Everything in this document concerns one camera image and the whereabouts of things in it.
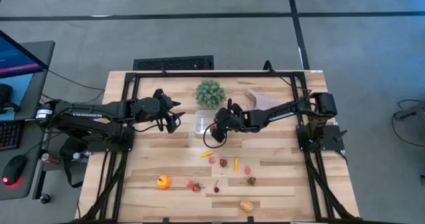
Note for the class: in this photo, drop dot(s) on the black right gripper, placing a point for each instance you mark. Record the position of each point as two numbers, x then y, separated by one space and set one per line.
232 119

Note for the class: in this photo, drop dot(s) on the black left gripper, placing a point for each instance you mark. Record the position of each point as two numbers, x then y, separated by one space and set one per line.
163 112

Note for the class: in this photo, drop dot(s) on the clear plastic tupperware container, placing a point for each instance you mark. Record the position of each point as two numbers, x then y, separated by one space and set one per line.
204 122

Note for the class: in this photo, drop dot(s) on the pink toy strawberry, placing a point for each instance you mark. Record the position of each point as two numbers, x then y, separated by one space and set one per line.
211 160
189 183
247 170

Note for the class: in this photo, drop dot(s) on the yellow-orange toy pepper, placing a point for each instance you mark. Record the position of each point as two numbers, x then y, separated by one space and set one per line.
236 164

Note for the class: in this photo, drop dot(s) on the dark red toy cherry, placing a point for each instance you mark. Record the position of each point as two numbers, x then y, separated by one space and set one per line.
216 188

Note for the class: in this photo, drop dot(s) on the small orange toy pumpkin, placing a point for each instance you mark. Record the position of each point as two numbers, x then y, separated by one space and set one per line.
163 181

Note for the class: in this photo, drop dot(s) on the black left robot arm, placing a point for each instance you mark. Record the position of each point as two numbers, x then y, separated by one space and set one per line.
99 112

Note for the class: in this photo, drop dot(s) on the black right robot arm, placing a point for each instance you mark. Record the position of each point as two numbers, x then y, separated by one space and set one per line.
285 112

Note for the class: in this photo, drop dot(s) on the green artificial plant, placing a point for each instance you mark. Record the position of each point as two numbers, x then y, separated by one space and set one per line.
210 94

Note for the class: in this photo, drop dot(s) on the black floor vent grate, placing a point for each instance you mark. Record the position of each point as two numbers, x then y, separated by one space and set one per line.
172 63

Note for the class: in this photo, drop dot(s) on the beige folded cloth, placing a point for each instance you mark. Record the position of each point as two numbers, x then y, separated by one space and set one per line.
262 99

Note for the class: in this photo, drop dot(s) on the black table clamp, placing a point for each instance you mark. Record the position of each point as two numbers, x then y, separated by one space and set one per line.
166 220
251 220

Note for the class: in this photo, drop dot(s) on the small bottle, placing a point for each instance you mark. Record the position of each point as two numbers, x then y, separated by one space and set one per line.
79 156

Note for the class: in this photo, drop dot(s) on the white table label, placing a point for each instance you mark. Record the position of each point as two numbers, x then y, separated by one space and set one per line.
317 71

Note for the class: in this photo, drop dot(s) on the red soda can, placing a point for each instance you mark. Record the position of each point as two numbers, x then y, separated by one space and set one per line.
50 158

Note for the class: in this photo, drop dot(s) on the grey desk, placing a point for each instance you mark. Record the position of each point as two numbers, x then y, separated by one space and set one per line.
43 51

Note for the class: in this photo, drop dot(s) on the black desk caster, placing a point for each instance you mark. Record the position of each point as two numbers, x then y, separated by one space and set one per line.
45 198

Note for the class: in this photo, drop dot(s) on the black keyboard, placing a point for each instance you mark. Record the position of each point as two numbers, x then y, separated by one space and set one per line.
10 136

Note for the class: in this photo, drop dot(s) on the computer monitor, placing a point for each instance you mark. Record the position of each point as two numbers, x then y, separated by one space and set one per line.
16 59

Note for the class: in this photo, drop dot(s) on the black computer mouse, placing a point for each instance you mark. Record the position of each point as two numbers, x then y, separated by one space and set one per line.
14 170

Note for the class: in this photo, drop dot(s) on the black monitor stand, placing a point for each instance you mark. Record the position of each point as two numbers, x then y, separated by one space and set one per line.
5 94

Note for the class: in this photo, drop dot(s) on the black aluminium table frame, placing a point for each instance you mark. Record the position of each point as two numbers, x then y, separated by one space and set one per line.
216 74

